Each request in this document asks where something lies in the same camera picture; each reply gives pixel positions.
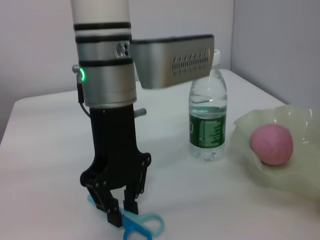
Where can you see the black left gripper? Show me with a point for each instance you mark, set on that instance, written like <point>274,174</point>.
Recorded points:
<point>115,150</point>

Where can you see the blue scissors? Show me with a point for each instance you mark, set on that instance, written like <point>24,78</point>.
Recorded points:
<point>140,225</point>

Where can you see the clear water bottle green label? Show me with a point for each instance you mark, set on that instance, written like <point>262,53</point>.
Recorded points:
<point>207,135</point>

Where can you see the pink peach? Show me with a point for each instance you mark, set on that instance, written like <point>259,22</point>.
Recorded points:
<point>271,143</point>

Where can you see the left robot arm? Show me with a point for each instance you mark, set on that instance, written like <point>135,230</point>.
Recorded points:
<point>105,82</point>

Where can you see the pale green glass bowl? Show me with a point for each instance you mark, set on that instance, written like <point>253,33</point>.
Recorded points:
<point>275,180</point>

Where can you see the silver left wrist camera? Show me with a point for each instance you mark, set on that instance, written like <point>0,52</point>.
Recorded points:
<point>160,62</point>

